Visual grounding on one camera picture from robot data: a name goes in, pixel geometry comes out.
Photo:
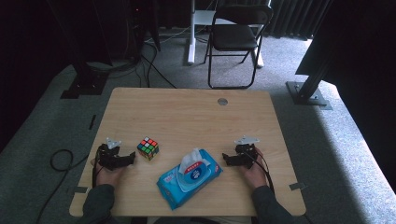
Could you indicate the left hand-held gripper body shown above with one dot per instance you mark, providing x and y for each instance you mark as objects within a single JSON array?
[{"x": 109, "y": 157}]

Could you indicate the white wet wipe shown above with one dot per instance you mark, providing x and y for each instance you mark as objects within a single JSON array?
[{"x": 191, "y": 158}]

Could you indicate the dark curtain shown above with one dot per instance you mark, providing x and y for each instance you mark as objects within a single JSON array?
[{"x": 292, "y": 18}]

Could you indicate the multicoloured puzzle cube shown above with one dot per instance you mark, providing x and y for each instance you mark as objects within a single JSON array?
[{"x": 148, "y": 148}]

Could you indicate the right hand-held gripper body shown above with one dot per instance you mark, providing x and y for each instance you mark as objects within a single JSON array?
[{"x": 246, "y": 152}]

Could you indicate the person's left hand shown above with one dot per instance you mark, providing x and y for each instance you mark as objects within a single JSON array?
[{"x": 107, "y": 175}]

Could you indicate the person's right hand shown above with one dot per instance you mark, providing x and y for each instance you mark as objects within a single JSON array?
[{"x": 255, "y": 175}]

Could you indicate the grey round table grommet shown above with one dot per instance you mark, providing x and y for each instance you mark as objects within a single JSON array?
[{"x": 222, "y": 101}]

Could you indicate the black folding chair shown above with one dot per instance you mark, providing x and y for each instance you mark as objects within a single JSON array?
[{"x": 232, "y": 37}]

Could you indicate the grey tape piece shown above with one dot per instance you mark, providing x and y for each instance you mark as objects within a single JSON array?
[
  {"x": 297, "y": 186},
  {"x": 80, "y": 189}
]

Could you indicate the blue wet wipes pack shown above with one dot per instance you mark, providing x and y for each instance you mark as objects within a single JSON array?
[{"x": 190, "y": 183}]

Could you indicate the metal stand with base plate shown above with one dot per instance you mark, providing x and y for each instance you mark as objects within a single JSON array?
[{"x": 306, "y": 93}]

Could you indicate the black stand with base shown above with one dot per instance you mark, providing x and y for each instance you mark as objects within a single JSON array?
[{"x": 85, "y": 84}]

